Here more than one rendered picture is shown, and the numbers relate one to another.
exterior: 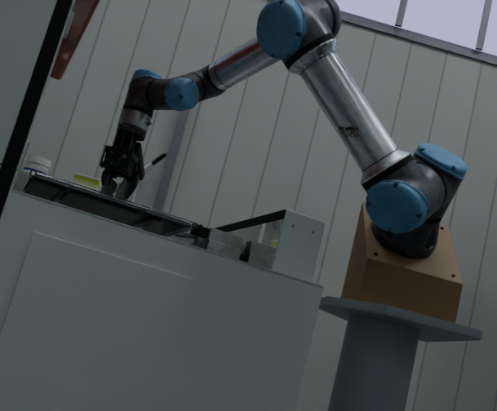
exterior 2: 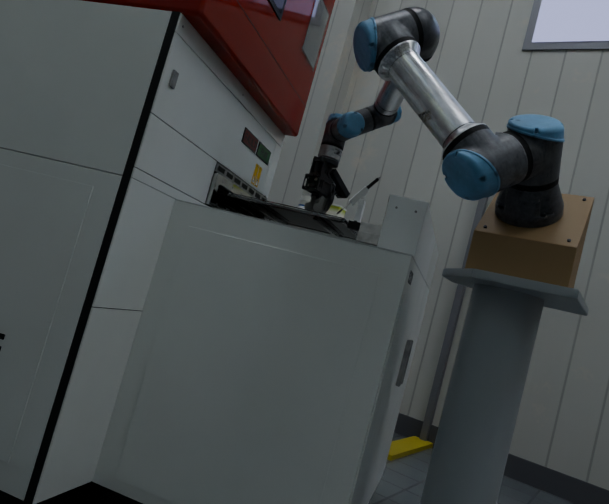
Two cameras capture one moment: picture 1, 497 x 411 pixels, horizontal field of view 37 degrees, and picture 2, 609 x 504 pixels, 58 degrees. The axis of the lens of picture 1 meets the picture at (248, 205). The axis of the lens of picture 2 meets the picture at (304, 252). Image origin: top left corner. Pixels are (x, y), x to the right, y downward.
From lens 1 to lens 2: 0.79 m
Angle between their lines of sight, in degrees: 36
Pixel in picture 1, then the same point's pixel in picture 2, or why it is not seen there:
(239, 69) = (388, 94)
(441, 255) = (565, 223)
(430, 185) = (500, 149)
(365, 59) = not seen: outside the picture
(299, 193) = (604, 213)
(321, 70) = (397, 69)
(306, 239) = (409, 218)
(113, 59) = not seen: hidden behind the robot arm
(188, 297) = (292, 266)
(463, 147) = not seen: outside the picture
